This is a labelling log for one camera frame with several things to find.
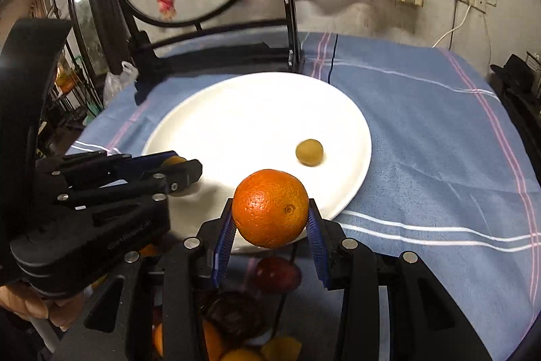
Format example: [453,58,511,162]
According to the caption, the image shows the white oval plate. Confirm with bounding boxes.
[143,72,372,239]

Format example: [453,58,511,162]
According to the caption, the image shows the dark water chestnut front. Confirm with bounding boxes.
[205,290,273,344]

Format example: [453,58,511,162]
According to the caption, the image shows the left human hand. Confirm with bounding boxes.
[0,283,87,332]

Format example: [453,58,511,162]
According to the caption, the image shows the longan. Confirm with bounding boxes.
[295,138,325,167]

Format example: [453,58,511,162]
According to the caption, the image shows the framed painting dark wood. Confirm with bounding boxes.
[68,0,129,85]

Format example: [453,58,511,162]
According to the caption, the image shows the small orange kumquat mandarin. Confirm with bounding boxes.
[161,155,186,167]

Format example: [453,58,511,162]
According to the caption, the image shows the plastic bags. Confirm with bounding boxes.
[103,61,138,107]

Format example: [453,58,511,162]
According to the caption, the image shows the dark red plum large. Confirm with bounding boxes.
[248,256,302,295]

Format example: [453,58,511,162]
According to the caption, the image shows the large orange mandarin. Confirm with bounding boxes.
[231,168,309,249]

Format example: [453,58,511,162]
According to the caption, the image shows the blue striped tablecloth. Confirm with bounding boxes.
[70,33,540,360]

